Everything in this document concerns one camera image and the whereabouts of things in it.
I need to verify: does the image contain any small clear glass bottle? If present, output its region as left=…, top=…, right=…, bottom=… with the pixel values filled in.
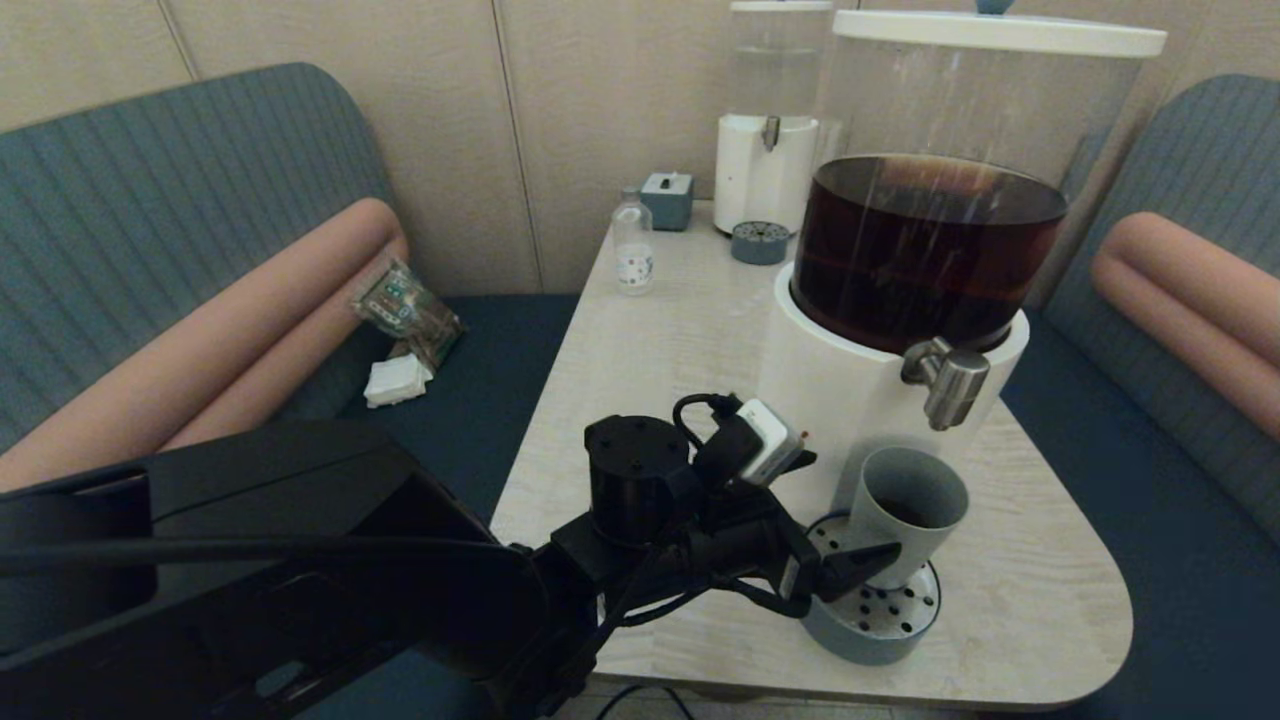
left=612, top=189, right=656, bottom=294

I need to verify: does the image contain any white folded napkin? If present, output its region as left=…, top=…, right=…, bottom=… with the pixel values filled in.
left=363, top=352, right=435, bottom=409

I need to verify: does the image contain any steel tap of tea dispenser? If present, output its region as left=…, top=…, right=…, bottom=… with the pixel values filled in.
left=901, top=338, right=992, bottom=433

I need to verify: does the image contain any white lid of tea dispenser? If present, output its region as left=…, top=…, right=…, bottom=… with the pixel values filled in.
left=833, top=10, right=1169, bottom=59

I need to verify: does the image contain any black cable on floor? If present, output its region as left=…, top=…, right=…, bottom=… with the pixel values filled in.
left=598, top=684, right=694, bottom=720

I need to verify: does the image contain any small clear water dispenser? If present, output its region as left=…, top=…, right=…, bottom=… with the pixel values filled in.
left=714, top=8, right=831, bottom=237

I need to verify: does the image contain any large blue perforated drip tray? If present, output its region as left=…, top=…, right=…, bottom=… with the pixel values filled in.
left=800, top=512, right=942, bottom=666

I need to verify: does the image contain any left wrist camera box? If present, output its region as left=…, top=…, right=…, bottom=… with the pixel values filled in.
left=700, top=398, right=807, bottom=489

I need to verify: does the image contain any large tea drink dispenser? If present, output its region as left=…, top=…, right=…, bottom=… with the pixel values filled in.
left=746, top=40, right=1146, bottom=529

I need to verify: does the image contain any green snack packet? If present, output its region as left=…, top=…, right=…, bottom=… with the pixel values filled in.
left=350, top=259, right=465, bottom=371

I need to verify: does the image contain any blue upholstered bench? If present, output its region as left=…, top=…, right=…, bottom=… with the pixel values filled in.
left=1000, top=75, right=1280, bottom=720
left=0, top=62, right=581, bottom=720

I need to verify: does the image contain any small blue drip tray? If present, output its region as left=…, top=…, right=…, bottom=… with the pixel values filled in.
left=730, top=221, right=791, bottom=266

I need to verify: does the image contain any grey-blue plastic cup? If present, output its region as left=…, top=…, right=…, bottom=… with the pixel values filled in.
left=848, top=447, right=970, bottom=591

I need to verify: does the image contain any small blue box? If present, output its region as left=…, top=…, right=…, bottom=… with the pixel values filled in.
left=640, top=172, right=694, bottom=232

